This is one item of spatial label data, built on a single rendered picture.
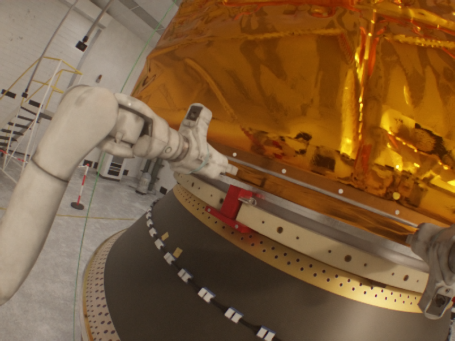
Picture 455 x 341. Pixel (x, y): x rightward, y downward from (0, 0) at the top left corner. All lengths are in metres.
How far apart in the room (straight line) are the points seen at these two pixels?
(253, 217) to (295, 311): 0.23
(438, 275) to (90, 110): 0.48
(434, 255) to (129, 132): 0.45
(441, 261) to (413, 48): 0.58
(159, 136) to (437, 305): 0.48
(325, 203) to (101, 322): 0.72
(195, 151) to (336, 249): 0.33
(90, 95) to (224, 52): 0.58
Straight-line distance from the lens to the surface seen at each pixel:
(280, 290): 0.49
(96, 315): 0.77
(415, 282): 0.56
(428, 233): 0.40
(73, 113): 0.26
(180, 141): 0.38
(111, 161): 7.78
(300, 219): 0.51
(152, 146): 0.33
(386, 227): 0.56
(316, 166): 0.55
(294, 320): 0.49
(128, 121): 0.30
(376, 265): 0.48
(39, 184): 0.28
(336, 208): 0.54
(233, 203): 0.50
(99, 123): 0.27
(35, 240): 0.30
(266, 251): 0.51
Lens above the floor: 1.76
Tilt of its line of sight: 1 degrees up
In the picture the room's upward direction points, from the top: 21 degrees clockwise
